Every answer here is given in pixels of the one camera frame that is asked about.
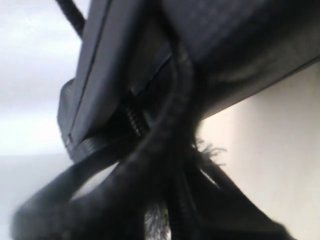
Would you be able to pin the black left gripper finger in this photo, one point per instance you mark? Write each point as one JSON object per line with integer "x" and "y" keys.
{"x": 219, "y": 210}

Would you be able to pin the black plastic carrying case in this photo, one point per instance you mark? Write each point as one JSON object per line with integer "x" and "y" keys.
{"x": 240, "y": 46}

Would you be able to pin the white backdrop curtain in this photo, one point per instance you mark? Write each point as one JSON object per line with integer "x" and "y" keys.
{"x": 38, "y": 53}

